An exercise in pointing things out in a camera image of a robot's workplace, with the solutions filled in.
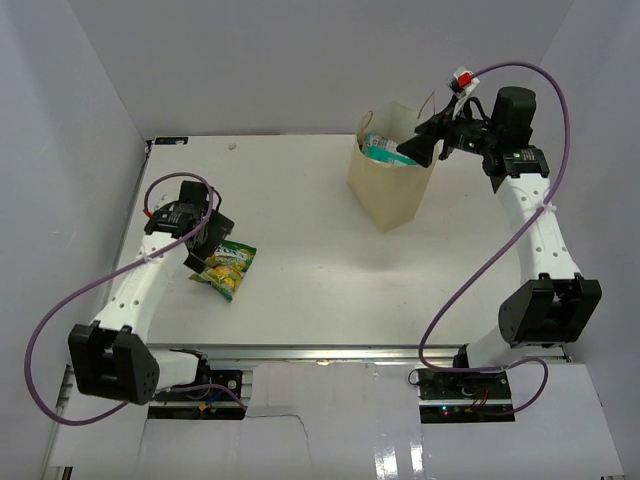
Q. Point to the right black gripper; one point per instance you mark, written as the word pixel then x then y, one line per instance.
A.
pixel 420 147

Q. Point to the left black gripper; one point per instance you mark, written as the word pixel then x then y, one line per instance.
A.
pixel 219 228

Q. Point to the green yellow snack packet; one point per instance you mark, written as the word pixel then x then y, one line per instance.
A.
pixel 226 268

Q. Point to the teal snack packet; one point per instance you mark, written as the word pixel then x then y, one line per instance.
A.
pixel 383 150

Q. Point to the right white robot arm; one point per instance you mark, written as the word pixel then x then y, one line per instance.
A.
pixel 555 301

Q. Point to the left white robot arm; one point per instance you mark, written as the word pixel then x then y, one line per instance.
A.
pixel 110 356

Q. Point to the brown paper bag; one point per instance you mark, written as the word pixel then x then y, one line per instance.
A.
pixel 390 195

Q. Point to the white paper sheet front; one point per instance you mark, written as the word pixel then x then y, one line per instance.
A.
pixel 354 421

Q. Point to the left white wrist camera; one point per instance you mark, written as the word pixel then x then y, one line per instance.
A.
pixel 162 201

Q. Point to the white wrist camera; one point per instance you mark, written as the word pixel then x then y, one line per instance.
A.
pixel 162 201
pixel 462 84

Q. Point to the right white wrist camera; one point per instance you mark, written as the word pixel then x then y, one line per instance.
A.
pixel 462 84

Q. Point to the aluminium table frame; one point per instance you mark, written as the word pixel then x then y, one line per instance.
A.
pixel 326 286

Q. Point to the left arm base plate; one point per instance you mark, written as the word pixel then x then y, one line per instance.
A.
pixel 211 404

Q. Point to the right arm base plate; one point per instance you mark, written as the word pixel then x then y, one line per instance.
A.
pixel 462 398

